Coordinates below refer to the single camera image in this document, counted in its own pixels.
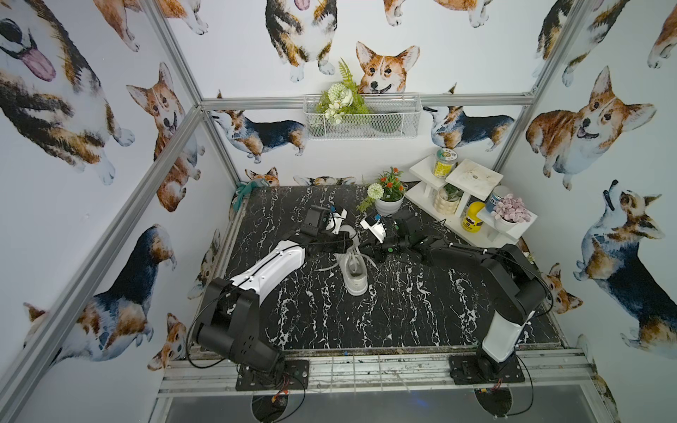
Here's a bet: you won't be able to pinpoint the white sneaker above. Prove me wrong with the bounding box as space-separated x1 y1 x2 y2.
335 225 368 296

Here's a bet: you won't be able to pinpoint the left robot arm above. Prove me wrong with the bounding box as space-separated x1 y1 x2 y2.
187 206 353 380

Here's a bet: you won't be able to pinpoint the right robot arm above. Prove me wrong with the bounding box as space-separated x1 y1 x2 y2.
360 213 549 381

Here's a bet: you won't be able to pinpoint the white pot orange flowers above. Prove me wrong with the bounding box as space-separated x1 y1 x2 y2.
357 167 407 216

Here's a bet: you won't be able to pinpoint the cream bumpy pot plant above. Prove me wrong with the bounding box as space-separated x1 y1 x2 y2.
433 183 464 216

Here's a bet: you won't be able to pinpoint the yellow round container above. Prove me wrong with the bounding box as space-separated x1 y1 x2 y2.
461 201 485 234

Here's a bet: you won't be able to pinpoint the white stepped shelf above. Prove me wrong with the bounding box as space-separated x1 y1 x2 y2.
405 155 538 247

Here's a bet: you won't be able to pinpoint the teal cloth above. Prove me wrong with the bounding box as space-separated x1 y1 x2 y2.
231 181 260 213

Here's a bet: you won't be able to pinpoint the clear jar yellow label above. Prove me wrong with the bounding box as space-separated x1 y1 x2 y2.
433 148 458 179

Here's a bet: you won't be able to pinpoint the pink flowers white pot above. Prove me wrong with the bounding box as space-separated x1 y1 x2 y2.
491 194 532 233

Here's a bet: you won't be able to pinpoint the blue white can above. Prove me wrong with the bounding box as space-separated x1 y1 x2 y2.
485 185 512 213

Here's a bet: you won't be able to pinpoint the white green artificial flowers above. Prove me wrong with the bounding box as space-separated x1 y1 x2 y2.
315 58 372 125

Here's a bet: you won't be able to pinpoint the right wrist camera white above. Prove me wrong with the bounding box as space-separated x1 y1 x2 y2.
360 214 386 243

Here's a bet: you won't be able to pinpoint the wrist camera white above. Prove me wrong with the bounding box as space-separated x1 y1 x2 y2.
325 206 347 234
360 214 386 243

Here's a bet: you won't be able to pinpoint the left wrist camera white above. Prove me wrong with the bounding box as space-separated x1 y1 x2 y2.
325 206 347 234

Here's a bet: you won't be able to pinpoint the white wire basket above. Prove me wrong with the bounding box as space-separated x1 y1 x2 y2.
303 93 422 140

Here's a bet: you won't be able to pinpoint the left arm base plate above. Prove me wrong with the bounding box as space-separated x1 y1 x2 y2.
236 360 310 391

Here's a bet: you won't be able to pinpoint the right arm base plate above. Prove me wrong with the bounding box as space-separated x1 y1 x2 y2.
448 354 525 385

